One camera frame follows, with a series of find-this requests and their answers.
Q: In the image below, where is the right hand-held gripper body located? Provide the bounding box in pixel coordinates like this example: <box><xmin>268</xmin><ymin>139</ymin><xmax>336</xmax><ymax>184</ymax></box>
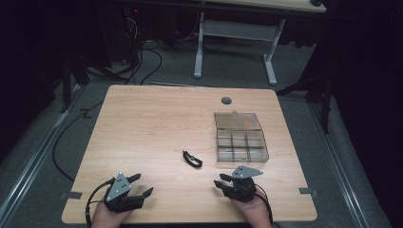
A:
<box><xmin>222</xmin><ymin>164</ymin><xmax>264</xmax><ymax>203</ymax></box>

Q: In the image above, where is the grey tape piece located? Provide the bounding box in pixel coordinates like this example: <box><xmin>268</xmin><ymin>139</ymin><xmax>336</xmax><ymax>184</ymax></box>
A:
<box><xmin>298</xmin><ymin>187</ymin><xmax>319</xmax><ymax>196</ymax></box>
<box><xmin>60</xmin><ymin>191</ymin><xmax>84</xmax><ymax>200</ymax></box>

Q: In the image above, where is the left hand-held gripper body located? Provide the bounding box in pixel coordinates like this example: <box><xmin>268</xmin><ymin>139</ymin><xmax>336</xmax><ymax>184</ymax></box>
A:
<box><xmin>104</xmin><ymin>172</ymin><xmax>145</xmax><ymax>213</ymax></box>

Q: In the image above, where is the black stand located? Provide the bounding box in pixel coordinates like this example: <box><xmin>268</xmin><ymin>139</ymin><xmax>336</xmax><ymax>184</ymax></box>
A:
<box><xmin>276</xmin><ymin>60</ymin><xmax>334</xmax><ymax>134</ymax></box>
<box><xmin>58</xmin><ymin>55</ymin><xmax>91</xmax><ymax>114</ymax></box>

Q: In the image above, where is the white-framed desk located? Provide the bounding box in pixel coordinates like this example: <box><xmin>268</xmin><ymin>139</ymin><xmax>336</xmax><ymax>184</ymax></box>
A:
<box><xmin>193</xmin><ymin>0</ymin><xmax>327</xmax><ymax>86</ymax></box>

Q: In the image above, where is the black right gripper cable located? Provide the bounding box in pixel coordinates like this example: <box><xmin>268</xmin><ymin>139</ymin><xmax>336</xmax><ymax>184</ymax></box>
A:
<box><xmin>255</xmin><ymin>184</ymin><xmax>276</xmax><ymax>226</ymax></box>

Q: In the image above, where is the black floor cable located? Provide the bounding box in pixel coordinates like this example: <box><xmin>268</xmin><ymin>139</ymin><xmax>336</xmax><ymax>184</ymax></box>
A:
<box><xmin>51</xmin><ymin>100</ymin><xmax>106</xmax><ymax>183</ymax></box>

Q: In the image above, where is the bundle of black cables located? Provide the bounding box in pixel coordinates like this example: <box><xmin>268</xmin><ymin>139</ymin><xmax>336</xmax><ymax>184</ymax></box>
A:
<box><xmin>118</xmin><ymin>9</ymin><xmax>164</xmax><ymax>86</ymax></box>

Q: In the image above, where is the clear plastic compartment box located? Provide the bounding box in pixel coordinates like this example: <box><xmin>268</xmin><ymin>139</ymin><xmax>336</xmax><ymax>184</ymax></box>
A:
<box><xmin>214</xmin><ymin>110</ymin><xmax>270</xmax><ymax>164</ymax></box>

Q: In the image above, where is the metal floor rail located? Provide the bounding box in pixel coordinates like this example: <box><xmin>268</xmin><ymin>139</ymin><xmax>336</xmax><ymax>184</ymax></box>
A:
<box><xmin>0</xmin><ymin>85</ymin><xmax>84</xmax><ymax>222</ymax></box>
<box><xmin>308</xmin><ymin>100</ymin><xmax>372</xmax><ymax>228</ymax></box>

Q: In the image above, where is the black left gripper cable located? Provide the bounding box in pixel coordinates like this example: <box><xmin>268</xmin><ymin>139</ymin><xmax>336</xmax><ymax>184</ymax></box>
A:
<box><xmin>85</xmin><ymin>178</ymin><xmax>116</xmax><ymax>228</ymax></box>

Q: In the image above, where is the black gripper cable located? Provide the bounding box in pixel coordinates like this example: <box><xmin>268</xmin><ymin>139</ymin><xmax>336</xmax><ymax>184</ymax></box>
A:
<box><xmin>255</xmin><ymin>184</ymin><xmax>276</xmax><ymax>226</ymax></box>
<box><xmin>85</xmin><ymin>178</ymin><xmax>116</xmax><ymax>228</ymax></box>

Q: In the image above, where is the black hair tie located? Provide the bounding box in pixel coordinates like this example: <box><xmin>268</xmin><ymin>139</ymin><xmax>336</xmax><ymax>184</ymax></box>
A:
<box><xmin>182</xmin><ymin>149</ymin><xmax>203</xmax><ymax>169</ymax></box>

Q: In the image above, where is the person's left hand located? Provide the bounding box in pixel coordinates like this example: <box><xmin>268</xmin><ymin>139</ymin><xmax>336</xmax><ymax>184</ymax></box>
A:
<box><xmin>90</xmin><ymin>200</ymin><xmax>134</xmax><ymax>228</ymax></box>

